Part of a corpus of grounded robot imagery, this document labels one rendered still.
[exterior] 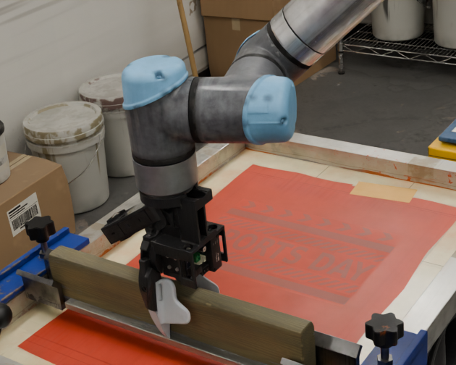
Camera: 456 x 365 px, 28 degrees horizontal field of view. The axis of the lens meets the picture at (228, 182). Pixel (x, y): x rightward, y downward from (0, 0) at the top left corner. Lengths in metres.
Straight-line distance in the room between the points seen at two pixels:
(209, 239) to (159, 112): 0.18
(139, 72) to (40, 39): 2.76
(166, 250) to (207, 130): 0.17
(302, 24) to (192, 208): 0.25
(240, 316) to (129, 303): 0.18
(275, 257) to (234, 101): 0.46
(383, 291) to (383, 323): 0.24
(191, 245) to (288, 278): 0.30
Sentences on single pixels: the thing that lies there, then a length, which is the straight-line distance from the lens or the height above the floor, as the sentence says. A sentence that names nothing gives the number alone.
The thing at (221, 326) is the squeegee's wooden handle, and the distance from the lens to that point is 1.13.
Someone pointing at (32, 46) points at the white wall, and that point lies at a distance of 3.73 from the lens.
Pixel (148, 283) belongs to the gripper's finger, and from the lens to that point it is 1.12.
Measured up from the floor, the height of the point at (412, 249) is 0.96.
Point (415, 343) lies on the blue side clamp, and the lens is 1.13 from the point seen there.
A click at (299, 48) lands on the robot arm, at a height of 1.34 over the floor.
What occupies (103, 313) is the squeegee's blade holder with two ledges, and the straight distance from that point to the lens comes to 1.26.
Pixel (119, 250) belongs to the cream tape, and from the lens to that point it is 1.47.
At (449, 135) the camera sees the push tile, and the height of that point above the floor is 0.97.
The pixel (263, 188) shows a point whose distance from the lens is 1.60.
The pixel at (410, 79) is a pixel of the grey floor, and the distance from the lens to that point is 4.65.
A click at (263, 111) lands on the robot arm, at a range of 0.98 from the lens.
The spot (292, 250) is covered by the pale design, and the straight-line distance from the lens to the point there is 1.41.
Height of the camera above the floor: 1.70
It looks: 27 degrees down
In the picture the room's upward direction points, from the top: 6 degrees counter-clockwise
